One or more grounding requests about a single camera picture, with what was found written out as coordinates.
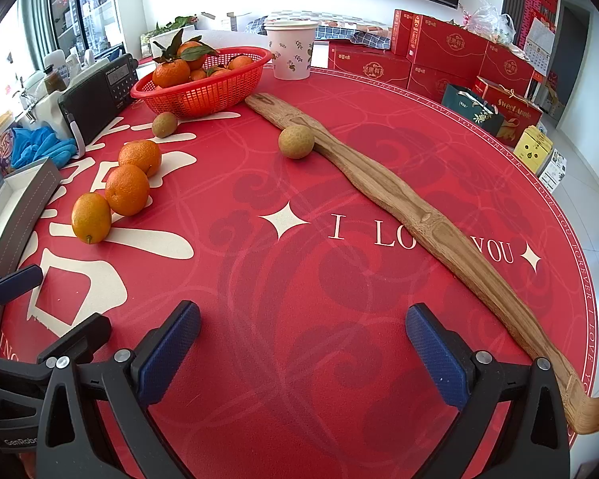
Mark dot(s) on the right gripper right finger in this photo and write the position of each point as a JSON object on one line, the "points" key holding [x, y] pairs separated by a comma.
{"points": [[533, 440]]}

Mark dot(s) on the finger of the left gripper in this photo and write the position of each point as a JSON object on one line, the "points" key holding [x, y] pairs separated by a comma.
{"points": [[80, 345], [21, 281]]}

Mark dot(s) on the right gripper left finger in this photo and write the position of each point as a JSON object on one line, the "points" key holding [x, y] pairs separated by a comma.
{"points": [[73, 441]]}

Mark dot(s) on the large orange citrus fruit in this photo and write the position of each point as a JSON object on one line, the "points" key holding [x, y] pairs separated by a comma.
{"points": [[91, 218]]}

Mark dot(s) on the kiwi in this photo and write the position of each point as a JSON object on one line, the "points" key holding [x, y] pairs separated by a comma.
{"points": [[165, 124], [296, 141]]}

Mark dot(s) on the wooden back scratcher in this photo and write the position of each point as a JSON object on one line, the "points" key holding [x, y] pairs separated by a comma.
{"points": [[438, 235]]}

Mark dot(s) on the white shallow box tray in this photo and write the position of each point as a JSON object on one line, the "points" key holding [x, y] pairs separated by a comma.
{"points": [[23, 197]]}

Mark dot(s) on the purple milk tea cup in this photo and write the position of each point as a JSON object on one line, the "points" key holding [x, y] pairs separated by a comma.
{"points": [[7, 140]]}

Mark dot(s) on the blue rubber gloves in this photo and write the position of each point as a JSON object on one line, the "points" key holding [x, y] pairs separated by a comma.
{"points": [[33, 145]]}

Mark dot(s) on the middle mandarin orange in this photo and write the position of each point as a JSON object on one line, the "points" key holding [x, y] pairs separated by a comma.
{"points": [[127, 190]]}

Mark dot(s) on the mandarin orange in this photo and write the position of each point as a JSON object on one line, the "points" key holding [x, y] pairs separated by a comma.
{"points": [[127, 190], [146, 155]]}

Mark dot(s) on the far mandarin orange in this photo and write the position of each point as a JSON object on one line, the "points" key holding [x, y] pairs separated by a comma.
{"points": [[146, 155]]}

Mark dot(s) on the white organizer container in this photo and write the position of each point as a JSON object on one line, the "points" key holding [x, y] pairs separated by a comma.
{"points": [[40, 105]]}

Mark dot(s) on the black portable radio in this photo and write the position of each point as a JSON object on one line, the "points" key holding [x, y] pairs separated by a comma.
{"points": [[91, 104]]}

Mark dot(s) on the red round table mat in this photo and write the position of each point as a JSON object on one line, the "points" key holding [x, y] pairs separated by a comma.
{"points": [[303, 368]]}

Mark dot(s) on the dark spice bottle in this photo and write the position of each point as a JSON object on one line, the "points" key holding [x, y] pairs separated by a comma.
{"points": [[53, 81]]}

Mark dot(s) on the mandarins in basket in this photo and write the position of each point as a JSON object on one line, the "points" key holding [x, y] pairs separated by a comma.
{"points": [[183, 61]]}

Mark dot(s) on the red plastic fruit basket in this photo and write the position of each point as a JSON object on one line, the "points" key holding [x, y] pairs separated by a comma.
{"points": [[196, 99]]}

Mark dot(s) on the yellow small box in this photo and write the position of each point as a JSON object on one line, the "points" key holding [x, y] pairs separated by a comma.
{"points": [[533, 148]]}

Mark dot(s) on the dark green gift bag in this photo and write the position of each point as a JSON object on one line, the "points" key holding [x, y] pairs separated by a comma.
{"points": [[472, 107]]}

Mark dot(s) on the white floral paper cup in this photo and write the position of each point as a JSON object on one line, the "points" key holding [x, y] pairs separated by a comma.
{"points": [[291, 44]]}

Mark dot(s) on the red gift boxes stack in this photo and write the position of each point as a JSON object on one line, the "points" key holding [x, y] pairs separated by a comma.
{"points": [[426, 54]]}

